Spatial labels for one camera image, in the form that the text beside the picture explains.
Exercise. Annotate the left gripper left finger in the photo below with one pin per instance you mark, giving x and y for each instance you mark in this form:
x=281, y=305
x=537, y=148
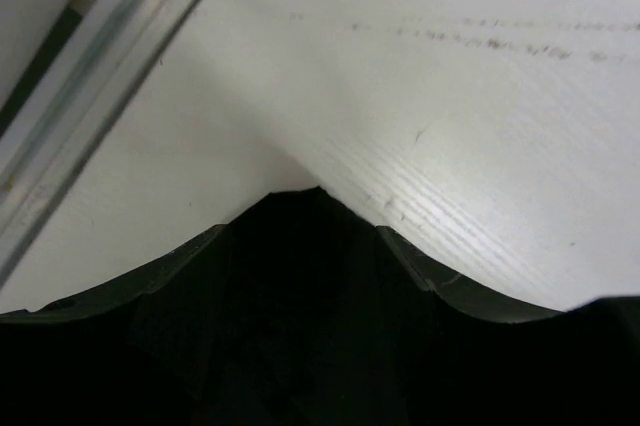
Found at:
x=146, y=279

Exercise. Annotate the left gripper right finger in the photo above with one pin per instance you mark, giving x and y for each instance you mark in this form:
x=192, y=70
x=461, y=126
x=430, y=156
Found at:
x=457, y=290

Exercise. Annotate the black trousers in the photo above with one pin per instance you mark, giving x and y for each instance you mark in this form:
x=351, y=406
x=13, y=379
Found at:
x=298, y=314

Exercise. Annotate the left aluminium frame rail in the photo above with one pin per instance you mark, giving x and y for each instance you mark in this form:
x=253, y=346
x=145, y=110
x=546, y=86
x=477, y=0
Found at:
x=76, y=103

